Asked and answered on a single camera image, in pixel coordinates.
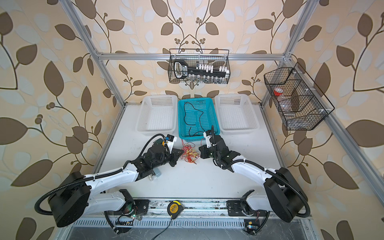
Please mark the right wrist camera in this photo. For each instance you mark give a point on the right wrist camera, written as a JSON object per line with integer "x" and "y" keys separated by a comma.
{"x": 208, "y": 135}

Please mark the right black wire basket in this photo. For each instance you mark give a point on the right black wire basket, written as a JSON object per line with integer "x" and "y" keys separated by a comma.
{"x": 303, "y": 105}

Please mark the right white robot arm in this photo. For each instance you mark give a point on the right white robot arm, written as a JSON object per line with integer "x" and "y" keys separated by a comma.
{"x": 284, "y": 196}

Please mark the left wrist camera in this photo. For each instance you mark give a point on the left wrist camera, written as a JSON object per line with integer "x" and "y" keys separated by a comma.
{"x": 170, "y": 141}

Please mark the grey blue stapler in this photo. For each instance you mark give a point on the grey blue stapler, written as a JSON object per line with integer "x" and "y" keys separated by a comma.
{"x": 156, "y": 173}

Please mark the white plastic basket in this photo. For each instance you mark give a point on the white plastic basket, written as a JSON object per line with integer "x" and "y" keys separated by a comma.
{"x": 236, "y": 114}
{"x": 158, "y": 114}

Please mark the aluminium frame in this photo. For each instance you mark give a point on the aluminium frame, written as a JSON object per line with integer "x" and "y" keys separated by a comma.
{"x": 359, "y": 159}

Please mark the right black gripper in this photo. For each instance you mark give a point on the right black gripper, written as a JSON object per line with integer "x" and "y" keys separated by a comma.
{"x": 210, "y": 150}

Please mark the black wire basket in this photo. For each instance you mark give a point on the black wire basket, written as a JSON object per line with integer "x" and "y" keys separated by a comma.
{"x": 216, "y": 57}
{"x": 303, "y": 105}

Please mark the left white plastic basket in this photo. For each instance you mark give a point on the left white plastic basket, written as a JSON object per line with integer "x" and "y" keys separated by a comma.
{"x": 158, "y": 114}

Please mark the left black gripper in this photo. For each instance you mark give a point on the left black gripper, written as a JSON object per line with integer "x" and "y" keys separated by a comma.
{"x": 172, "y": 156}

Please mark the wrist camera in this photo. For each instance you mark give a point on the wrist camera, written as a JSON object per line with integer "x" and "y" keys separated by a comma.
{"x": 208, "y": 135}
{"x": 170, "y": 141}

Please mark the teal plastic basket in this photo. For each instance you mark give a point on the teal plastic basket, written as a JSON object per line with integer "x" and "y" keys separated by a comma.
{"x": 196, "y": 116}

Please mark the back black wire basket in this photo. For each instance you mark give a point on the back black wire basket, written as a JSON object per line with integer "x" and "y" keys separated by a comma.
{"x": 216, "y": 57}

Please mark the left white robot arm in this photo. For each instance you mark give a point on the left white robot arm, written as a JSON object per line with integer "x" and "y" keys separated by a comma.
{"x": 80, "y": 195}

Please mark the yellow tape measure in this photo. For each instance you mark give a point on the yellow tape measure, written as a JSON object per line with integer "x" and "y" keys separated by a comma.
{"x": 174, "y": 209}

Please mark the right white plastic basket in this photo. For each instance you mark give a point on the right white plastic basket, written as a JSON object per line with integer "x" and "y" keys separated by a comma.
{"x": 236, "y": 114}

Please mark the red item in basket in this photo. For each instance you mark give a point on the red item in basket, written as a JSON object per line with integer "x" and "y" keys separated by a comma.
{"x": 278, "y": 91}

